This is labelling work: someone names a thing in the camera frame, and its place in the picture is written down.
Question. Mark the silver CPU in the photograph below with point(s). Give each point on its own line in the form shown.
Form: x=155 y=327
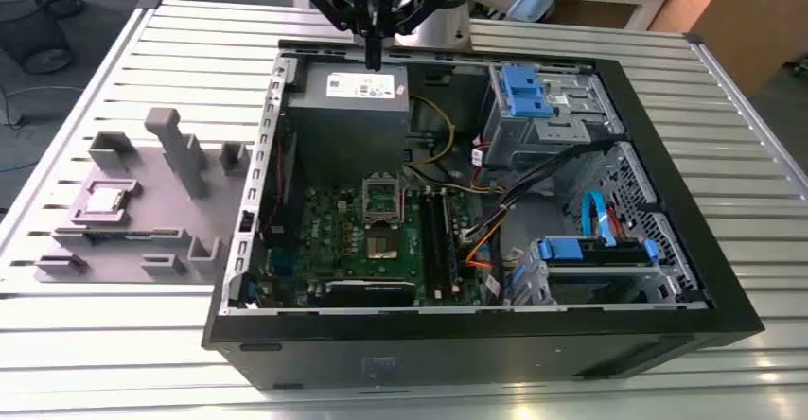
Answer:
x=106 y=201

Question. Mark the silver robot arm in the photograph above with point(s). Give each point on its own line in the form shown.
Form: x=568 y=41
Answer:
x=443 y=22

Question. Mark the CPU socket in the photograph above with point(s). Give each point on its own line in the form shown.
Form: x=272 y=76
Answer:
x=384 y=245

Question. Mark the blue drive latch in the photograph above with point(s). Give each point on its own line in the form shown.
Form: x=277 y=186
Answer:
x=524 y=91

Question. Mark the grey power supply unit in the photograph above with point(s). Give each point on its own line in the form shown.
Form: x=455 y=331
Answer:
x=348 y=145

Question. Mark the white barcode label tag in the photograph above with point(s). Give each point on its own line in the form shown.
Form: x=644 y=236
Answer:
x=477 y=157

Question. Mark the silver drive cage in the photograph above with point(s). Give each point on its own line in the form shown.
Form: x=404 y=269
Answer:
x=556 y=131

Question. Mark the socket locking lever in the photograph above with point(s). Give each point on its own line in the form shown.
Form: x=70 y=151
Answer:
x=402 y=204

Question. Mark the large black mesh bin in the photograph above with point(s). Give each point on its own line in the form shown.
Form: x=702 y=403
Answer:
x=31 y=37

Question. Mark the perforated silver disk cage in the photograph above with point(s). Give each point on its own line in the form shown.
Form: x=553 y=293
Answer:
x=631 y=174

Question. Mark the black RAM slot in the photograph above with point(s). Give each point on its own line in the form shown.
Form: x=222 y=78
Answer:
x=429 y=244
x=447 y=244
x=437 y=244
x=455 y=244

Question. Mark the grey parts rack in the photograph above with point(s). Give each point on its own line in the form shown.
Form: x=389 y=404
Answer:
x=158 y=202

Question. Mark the green motherboard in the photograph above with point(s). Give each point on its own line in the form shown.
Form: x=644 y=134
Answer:
x=329 y=250

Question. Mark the wooden cabinet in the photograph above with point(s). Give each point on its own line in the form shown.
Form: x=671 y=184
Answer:
x=758 y=22

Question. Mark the hard disk in blue carrier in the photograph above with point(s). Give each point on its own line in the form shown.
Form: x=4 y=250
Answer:
x=561 y=252

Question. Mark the black graphics card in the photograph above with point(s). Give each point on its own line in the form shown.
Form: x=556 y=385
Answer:
x=369 y=294

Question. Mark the RAM stick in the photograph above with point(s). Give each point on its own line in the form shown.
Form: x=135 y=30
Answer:
x=114 y=236

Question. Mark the blue VGA port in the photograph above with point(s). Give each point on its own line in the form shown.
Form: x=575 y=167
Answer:
x=249 y=293

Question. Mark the black PC case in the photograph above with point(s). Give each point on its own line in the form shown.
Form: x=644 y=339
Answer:
x=443 y=354

